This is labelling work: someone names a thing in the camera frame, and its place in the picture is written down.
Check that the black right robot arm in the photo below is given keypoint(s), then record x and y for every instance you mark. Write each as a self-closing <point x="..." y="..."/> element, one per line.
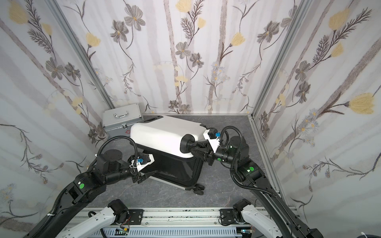
<point x="229" y="146"/>

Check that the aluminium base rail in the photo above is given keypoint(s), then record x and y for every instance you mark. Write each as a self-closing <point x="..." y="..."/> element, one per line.
<point x="160" y="217"/>

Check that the silver aluminium first-aid case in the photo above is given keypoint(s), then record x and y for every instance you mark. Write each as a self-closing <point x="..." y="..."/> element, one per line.
<point x="118" y="121"/>

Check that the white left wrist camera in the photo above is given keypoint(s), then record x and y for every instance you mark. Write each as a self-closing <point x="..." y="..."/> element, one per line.
<point x="140" y="162"/>

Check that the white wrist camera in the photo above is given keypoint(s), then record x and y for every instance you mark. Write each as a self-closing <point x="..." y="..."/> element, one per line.
<point x="213" y="138"/>
<point x="140" y="162"/>

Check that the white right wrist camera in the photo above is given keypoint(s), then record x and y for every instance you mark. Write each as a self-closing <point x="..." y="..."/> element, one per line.
<point x="213" y="138"/>

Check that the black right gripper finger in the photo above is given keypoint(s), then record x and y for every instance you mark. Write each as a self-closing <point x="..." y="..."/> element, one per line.
<point x="200" y="146"/>
<point x="202" y="154"/>

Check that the white hard-shell suitcase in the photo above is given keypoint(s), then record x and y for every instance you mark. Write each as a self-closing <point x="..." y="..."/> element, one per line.
<point x="169" y="140"/>

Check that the white slotted cable duct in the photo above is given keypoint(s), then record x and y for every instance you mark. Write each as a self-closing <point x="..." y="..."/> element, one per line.
<point x="176" y="232"/>

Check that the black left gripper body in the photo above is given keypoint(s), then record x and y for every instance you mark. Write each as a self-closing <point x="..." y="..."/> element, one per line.
<point x="138" y="173"/>

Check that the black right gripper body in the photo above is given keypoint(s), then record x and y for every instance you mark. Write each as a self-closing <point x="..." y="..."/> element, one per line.
<point x="204" y="151"/>

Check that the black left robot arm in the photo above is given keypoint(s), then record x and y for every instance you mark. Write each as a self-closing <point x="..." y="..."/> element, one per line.
<point x="107" y="168"/>

